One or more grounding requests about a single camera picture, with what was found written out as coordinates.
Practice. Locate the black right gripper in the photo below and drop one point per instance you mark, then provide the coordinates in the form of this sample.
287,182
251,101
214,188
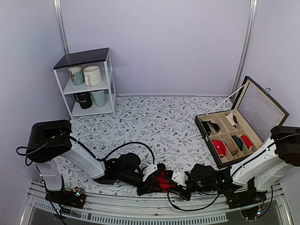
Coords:
187,196

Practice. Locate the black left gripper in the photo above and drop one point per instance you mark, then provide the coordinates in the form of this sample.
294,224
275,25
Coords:
147,187

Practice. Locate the red sock pair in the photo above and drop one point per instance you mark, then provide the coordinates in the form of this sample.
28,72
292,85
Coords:
163,184

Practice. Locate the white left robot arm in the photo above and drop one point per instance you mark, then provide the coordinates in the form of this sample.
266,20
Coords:
51,139

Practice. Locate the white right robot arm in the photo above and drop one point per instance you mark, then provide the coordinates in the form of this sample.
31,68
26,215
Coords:
248,180

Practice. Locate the black socks in box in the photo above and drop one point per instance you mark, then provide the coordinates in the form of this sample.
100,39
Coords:
209,126

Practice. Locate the floral table mat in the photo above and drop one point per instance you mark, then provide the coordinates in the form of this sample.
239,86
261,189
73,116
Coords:
157,129

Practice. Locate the red rolled sock with white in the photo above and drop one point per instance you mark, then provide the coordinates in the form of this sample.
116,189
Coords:
219,147

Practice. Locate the tan rolled sock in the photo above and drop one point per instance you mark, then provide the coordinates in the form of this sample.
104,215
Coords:
232,147

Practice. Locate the black compartment storage box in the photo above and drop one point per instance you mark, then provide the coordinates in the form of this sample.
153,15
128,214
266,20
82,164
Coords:
256,111

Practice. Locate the green rolled sock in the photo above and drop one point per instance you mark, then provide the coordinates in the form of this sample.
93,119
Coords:
238,141

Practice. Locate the red rolled sock right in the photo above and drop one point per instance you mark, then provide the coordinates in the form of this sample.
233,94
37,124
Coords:
247,142

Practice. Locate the white sock in box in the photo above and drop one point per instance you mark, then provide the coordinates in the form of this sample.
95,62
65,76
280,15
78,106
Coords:
232,120

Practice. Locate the mint green tumbler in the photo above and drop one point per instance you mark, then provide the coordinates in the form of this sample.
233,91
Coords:
99,97

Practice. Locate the black mug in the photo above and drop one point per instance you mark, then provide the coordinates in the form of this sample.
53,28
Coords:
83,99

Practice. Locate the cream white mug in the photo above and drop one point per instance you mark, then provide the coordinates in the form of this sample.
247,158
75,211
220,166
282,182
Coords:
92,75

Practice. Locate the white shelf black top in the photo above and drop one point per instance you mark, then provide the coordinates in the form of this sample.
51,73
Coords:
98,57

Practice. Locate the teal patterned mug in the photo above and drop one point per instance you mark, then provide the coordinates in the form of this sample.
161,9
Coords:
76,75

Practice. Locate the right metal pole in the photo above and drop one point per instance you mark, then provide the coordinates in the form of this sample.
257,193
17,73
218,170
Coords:
247,40

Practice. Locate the metal pole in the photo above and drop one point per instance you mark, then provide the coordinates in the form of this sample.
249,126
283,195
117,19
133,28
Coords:
60,25
247,40

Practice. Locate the left metal pole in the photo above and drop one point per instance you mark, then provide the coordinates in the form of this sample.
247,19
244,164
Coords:
60,25

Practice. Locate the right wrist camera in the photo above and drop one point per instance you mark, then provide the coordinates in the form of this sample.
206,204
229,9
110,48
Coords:
179,178

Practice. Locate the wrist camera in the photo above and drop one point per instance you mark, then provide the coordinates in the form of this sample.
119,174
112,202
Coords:
179,178
148,170

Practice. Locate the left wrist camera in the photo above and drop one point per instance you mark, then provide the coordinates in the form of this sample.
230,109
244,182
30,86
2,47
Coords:
148,170

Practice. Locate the metal front rail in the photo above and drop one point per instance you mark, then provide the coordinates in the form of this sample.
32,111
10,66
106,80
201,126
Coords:
156,210

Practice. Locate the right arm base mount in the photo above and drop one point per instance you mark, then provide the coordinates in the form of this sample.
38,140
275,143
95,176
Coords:
249,197

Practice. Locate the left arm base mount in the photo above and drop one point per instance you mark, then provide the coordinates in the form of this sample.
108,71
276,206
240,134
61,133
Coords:
71,198

